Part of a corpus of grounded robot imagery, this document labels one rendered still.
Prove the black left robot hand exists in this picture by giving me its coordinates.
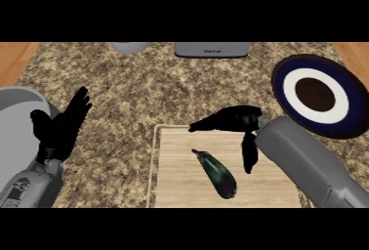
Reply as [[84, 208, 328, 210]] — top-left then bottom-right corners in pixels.
[[30, 85, 93, 165]]

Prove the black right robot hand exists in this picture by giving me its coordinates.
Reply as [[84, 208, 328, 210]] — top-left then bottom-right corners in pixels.
[[188, 104, 266, 175]]

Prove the pale wooden tray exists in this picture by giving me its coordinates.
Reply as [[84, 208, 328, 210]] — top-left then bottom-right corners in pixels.
[[146, 123, 304, 209]]

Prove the dark green eggplant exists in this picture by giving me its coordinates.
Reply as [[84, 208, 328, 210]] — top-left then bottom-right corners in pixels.
[[191, 148, 238, 200]]

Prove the blue white round plate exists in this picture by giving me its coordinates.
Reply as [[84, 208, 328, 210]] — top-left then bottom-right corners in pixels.
[[272, 54, 369, 141]]

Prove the dark grey flat appliance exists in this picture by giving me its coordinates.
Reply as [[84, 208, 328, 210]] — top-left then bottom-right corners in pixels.
[[173, 42, 254, 60]]

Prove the grey round container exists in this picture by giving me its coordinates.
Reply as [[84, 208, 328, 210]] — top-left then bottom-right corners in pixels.
[[111, 42, 154, 55]]

